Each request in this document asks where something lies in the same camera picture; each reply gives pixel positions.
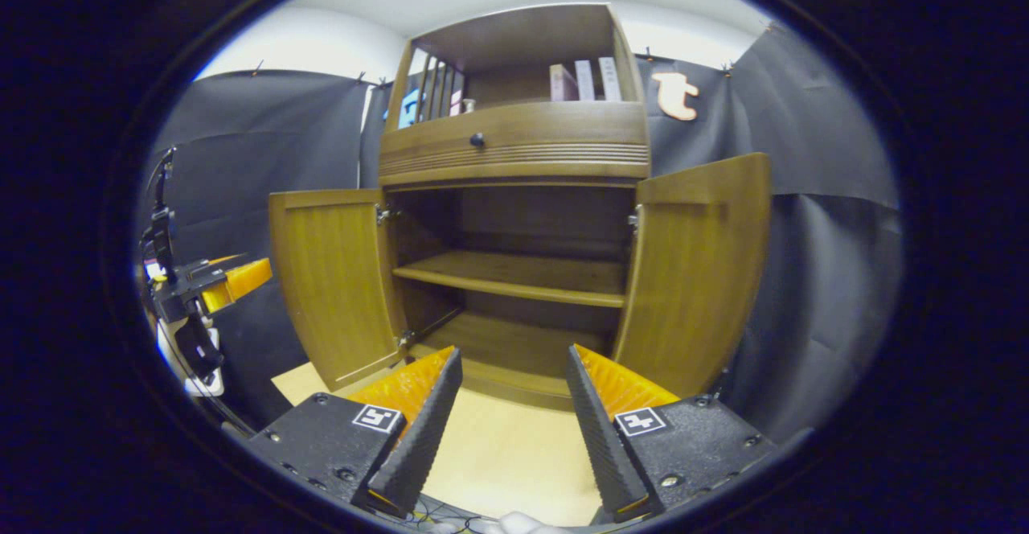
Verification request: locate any wooden inner shelf board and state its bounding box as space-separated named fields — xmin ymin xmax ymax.
xmin=392 ymin=251 xmax=628 ymax=308

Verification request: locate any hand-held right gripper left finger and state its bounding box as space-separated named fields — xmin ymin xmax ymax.
xmin=245 ymin=347 xmax=463 ymax=516

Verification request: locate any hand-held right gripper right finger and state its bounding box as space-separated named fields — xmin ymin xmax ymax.
xmin=565 ymin=345 xmax=781 ymax=523

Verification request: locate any wooden cabinet drawer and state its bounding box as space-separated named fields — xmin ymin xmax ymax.
xmin=379 ymin=101 xmax=650 ymax=187

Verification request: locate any wooden double-door shoe cabinet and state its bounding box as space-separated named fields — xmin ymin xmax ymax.
xmin=268 ymin=3 xmax=773 ymax=413

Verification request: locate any black backdrop cloth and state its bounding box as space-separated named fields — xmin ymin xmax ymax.
xmin=137 ymin=23 xmax=905 ymax=446

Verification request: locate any wooden cabinet door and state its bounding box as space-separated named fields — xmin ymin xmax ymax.
xmin=613 ymin=153 xmax=773 ymax=400
xmin=268 ymin=188 xmax=409 ymax=392

